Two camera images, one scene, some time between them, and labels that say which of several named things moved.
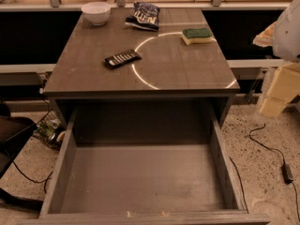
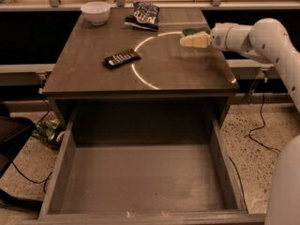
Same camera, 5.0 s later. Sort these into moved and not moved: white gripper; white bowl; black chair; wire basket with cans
Moved: white gripper
Not moved: black chair; white bowl; wire basket with cans
